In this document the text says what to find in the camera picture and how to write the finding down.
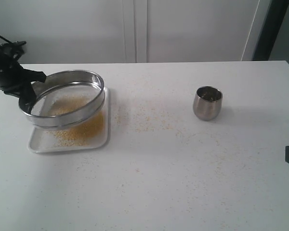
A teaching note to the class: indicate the yellow millet grains on tray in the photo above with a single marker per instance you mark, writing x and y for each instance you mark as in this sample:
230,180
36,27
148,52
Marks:
81,134

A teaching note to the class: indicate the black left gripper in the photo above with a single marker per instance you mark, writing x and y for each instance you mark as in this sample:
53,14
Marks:
16,81

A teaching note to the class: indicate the black wrist camera on left gripper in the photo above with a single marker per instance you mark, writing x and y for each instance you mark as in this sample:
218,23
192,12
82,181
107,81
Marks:
14,50

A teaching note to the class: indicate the yellow white grain mix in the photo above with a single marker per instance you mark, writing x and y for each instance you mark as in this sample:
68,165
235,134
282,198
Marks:
67,104

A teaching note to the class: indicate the round stainless steel sieve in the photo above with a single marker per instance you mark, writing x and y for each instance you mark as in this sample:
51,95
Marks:
63,84

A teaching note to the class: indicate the white square plastic tray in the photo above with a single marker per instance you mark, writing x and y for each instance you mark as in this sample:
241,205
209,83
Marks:
44,143

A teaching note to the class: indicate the stainless steel cup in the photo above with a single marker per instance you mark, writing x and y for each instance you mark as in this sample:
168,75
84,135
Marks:
207,103

